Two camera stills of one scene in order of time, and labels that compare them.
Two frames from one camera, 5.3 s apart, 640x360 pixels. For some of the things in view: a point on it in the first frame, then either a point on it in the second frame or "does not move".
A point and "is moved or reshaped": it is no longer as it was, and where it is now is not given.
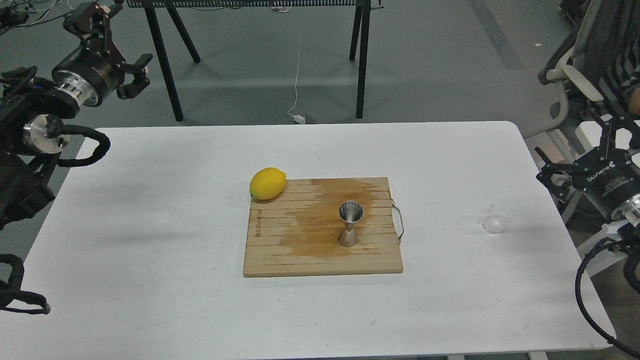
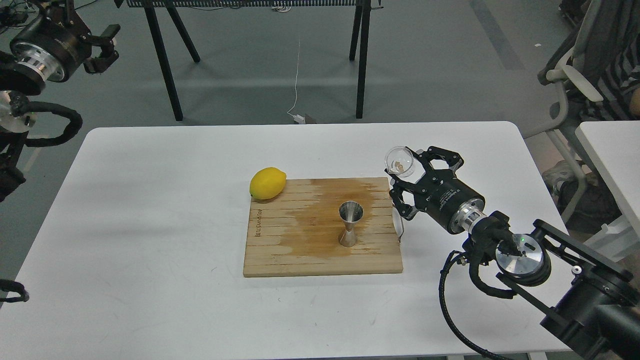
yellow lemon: (267, 183) does not move
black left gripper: (90, 72) → (58, 43)
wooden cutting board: (297, 232) does not move
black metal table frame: (358, 45) does not move
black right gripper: (609, 175) → (442, 196)
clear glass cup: (493, 222) is moved or reshaped
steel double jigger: (350, 212) does not move
